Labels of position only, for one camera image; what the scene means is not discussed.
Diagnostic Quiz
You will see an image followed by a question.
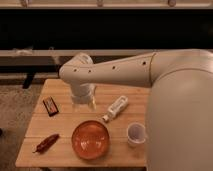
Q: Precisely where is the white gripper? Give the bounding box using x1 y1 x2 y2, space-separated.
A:
70 84 96 112

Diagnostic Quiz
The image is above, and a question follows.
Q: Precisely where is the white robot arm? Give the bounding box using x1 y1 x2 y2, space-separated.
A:
59 49 213 171

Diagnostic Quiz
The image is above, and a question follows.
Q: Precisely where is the orange ceramic bowl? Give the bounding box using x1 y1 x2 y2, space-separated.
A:
71 120 110 160

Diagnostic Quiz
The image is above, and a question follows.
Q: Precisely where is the white sponge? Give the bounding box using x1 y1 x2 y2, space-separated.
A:
102 96 128 123

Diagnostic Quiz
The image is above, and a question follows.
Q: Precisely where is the red chili pepper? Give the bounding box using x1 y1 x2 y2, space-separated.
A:
35 134 59 153

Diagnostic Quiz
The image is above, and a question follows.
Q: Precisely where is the wooden table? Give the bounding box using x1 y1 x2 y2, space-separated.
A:
16 79 149 168

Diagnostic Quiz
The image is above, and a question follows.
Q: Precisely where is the white plastic cup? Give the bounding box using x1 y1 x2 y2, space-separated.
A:
127 122 146 147

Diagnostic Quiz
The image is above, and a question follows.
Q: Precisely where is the white horizontal rail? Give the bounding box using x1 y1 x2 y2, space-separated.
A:
0 49 149 66

